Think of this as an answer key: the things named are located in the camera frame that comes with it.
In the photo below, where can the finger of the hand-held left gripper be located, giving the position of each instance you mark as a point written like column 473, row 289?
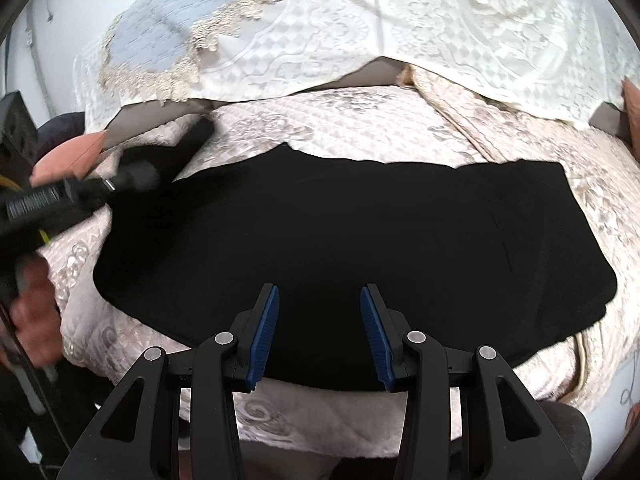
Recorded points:
column 140, row 176

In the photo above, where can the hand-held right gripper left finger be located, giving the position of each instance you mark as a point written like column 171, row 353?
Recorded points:
column 262, row 335

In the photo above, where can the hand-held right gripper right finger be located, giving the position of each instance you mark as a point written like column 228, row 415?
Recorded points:
column 375, row 335

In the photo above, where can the black pants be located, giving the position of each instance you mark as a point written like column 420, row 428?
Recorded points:
column 350, row 230

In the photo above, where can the person's left hand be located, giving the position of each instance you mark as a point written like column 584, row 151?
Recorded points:
column 37, row 310

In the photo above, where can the pink pillow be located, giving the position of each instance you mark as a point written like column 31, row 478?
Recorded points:
column 632, row 105
column 65, row 160

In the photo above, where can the black case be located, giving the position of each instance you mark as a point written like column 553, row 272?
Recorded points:
column 17, row 130

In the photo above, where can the blue-grey quilted lace-trimmed pillow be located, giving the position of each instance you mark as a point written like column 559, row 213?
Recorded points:
column 150, row 35

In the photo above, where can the pink quilted bedspread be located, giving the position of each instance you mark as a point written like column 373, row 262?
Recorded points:
column 350, row 120

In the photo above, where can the white lace cover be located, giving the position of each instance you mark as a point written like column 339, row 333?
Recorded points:
column 425, row 10

